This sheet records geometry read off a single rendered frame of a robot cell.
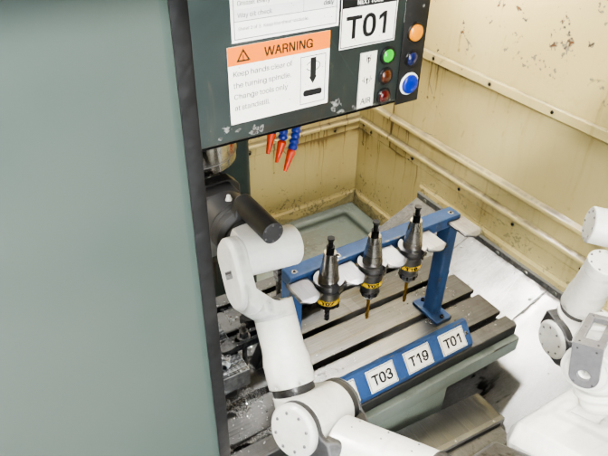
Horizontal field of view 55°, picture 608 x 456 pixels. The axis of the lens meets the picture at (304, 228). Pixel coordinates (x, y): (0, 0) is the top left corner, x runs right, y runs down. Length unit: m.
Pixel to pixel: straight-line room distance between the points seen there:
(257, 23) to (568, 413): 0.67
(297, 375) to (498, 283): 1.13
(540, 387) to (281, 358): 1.01
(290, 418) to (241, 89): 0.45
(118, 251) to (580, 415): 0.76
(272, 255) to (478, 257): 1.19
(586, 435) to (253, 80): 0.63
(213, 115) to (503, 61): 1.14
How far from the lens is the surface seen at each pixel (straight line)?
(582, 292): 1.22
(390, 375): 1.42
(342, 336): 1.54
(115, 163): 0.22
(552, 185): 1.76
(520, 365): 1.77
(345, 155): 2.41
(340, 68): 0.87
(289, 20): 0.80
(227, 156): 1.00
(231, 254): 0.85
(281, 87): 0.83
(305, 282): 1.20
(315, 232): 2.41
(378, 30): 0.89
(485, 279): 1.92
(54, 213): 0.23
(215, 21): 0.76
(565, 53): 1.66
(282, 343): 0.87
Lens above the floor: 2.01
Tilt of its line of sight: 36 degrees down
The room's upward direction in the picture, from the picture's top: 1 degrees clockwise
